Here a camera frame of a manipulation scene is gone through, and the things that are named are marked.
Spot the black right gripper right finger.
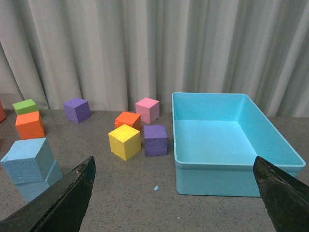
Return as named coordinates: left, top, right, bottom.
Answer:
left=253, top=156, right=309, bottom=232

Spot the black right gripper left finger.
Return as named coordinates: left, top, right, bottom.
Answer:
left=0, top=156, right=96, bottom=232

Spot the light blue foam block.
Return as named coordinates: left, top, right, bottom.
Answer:
left=0, top=138, right=54, bottom=184
left=16, top=160, right=63, bottom=203

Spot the orange foam block left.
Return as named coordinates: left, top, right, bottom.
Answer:
left=15, top=111, right=45, bottom=140

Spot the orange foam block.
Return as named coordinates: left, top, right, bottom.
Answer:
left=114, top=112, right=141, bottom=131
left=15, top=111, right=45, bottom=140

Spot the yellow foam block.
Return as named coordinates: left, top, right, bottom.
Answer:
left=108, top=124, right=141, bottom=161

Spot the light blue plastic bin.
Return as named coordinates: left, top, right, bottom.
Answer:
left=172, top=92, right=306, bottom=197

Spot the purple foam block rear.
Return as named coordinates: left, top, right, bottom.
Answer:
left=63, top=98, right=91, bottom=123

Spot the green foam block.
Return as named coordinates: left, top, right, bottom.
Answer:
left=13, top=99, right=39, bottom=115

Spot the orange foam block centre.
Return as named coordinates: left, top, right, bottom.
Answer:
left=114, top=112, right=141, bottom=131

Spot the purple foam block near bin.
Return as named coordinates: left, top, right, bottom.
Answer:
left=143, top=125, right=168, bottom=157

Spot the pink foam block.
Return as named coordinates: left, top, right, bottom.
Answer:
left=135, top=98, right=160, bottom=124

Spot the grey curtain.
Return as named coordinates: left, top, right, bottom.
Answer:
left=0, top=0, right=309, bottom=117

